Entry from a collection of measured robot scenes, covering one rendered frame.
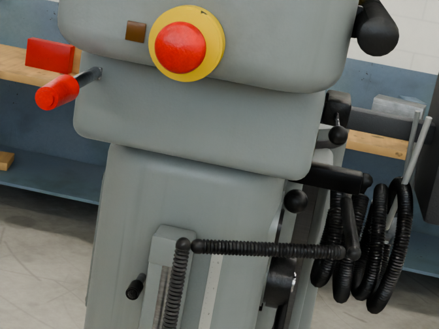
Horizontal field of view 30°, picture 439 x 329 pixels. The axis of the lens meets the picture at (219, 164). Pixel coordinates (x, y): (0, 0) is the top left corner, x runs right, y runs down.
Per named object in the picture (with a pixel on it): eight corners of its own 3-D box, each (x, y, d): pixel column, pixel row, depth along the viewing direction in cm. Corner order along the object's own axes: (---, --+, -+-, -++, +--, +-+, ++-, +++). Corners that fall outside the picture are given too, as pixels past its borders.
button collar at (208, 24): (215, 89, 66) (228, 14, 64) (142, 74, 66) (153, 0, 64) (218, 84, 68) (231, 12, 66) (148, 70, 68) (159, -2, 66)
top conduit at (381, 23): (394, 61, 68) (404, 19, 67) (343, 51, 68) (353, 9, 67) (372, 15, 111) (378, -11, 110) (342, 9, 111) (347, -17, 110)
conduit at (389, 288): (386, 339, 114) (422, 200, 108) (272, 314, 115) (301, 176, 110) (380, 286, 131) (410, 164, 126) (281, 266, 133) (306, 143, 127)
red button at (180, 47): (198, 80, 63) (207, 28, 61) (148, 70, 63) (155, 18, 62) (206, 73, 66) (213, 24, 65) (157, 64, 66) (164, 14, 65)
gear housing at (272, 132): (309, 188, 79) (331, 87, 76) (66, 138, 81) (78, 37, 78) (318, 117, 111) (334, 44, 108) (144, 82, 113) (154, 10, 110)
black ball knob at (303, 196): (304, 219, 99) (309, 196, 98) (280, 213, 99) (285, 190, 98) (306, 211, 102) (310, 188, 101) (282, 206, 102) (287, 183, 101)
